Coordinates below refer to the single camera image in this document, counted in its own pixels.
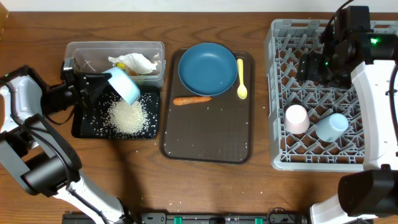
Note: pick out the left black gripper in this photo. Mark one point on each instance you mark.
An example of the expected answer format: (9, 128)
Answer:
(84, 88)

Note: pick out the dark blue plate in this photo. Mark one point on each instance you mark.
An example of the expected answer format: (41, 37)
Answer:
(208, 69)

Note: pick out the white tissue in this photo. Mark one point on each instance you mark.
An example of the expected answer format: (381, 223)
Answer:
(135, 61)

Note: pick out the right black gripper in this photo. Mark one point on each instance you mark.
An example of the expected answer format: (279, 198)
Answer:
(310, 68)

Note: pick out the white rice pile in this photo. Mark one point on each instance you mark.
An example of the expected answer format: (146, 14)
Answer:
(127, 119)

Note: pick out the brown serving tray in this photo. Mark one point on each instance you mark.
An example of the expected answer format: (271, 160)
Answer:
(220, 130)

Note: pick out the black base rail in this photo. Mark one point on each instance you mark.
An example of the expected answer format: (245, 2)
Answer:
(275, 217)

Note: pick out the yellow plastic spoon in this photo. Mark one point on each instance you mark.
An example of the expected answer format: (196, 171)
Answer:
(242, 90)

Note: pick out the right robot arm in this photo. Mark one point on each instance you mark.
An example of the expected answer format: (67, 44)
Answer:
(355, 56)

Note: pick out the light blue rice bowl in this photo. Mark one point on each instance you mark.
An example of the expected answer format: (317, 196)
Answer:
(123, 85)

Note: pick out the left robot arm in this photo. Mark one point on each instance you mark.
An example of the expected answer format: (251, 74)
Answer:
(37, 156)

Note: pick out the grey dishwasher rack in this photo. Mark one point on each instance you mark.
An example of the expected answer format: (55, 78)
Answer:
(286, 41)

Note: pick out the black tray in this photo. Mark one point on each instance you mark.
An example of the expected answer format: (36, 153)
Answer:
(90, 124)

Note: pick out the light blue cup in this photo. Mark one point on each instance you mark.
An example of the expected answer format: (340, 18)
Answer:
(329, 129)

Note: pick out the green snack wrapper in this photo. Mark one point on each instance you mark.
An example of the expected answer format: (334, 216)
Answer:
(137, 78)

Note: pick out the clear plastic bin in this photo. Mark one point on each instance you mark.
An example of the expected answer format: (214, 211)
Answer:
(92, 56)

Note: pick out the orange carrot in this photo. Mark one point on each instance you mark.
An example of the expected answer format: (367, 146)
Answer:
(187, 100)

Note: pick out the pink cup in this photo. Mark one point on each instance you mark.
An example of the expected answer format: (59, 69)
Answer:
(296, 119)

